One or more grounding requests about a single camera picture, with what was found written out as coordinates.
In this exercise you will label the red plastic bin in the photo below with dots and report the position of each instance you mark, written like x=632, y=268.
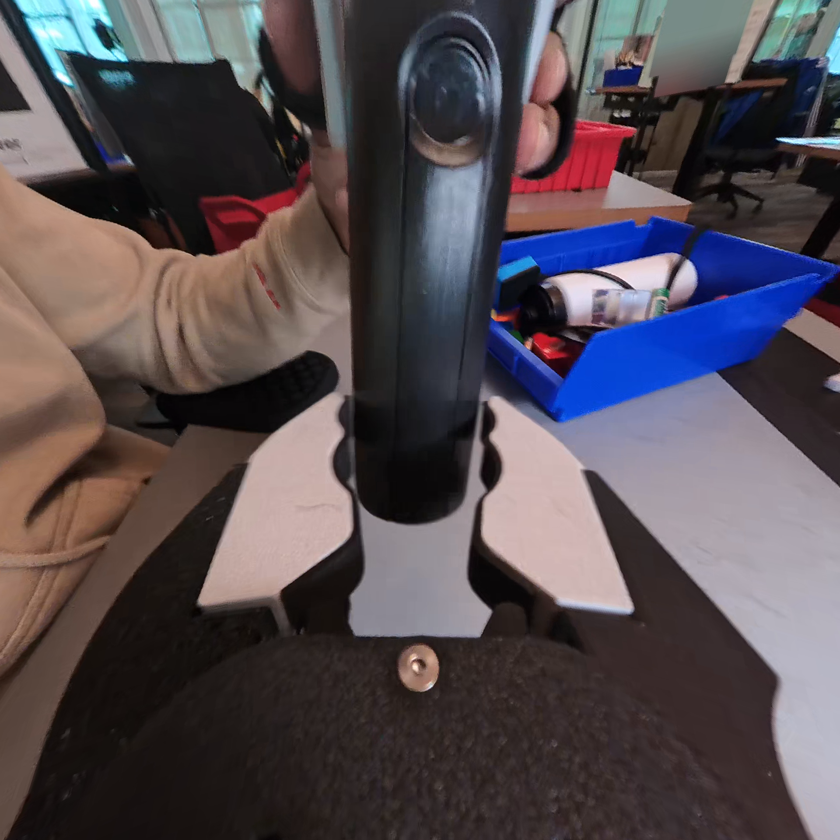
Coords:
x=236, y=216

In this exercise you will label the black remote control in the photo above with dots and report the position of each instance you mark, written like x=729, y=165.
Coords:
x=420, y=295

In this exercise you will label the red parts bin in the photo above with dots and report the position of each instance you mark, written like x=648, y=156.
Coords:
x=590, y=157

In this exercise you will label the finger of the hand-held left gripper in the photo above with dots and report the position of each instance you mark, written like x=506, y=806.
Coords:
x=539, y=39
x=331, y=65

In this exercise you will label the black office chair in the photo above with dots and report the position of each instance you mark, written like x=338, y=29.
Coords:
x=184, y=131
x=741, y=144

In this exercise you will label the wooden edged table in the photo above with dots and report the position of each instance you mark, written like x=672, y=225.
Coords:
x=590, y=203
x=814, y=148

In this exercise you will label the red tote bag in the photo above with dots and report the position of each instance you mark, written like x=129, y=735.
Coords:
x=823, y=312

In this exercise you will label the teal foam block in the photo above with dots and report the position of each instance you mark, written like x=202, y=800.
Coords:
x=515, y=279

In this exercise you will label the green block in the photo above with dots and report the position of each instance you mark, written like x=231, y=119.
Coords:
x=512, y=334

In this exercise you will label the red block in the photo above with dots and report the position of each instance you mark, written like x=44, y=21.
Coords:
x=554, y=351

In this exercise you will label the large black white marker poster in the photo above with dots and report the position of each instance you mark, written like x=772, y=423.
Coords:
x=33, y=131

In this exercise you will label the person's beige hoodie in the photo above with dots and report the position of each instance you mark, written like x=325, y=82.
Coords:
x=52, y=492

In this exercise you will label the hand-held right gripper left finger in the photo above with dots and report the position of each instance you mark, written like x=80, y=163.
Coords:
x=282, y=525

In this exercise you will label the blue storage bin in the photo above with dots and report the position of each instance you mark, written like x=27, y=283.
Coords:
x=656, y=354

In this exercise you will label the blue parts bin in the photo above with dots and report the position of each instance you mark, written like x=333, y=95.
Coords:
x=622, y=75

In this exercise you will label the standing desk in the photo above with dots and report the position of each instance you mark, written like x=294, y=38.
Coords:
x=722, y=88

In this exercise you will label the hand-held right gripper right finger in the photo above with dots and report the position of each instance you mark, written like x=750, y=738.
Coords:
x=551, y=531

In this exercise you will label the person's left forearm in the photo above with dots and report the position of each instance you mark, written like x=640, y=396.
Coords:
x=164, y=295

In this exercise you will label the person's left hand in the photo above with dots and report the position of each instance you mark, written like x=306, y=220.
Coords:
x=328, y=184

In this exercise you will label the white cylindrical bottle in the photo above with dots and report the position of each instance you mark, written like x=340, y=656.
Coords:
x=643, y=275

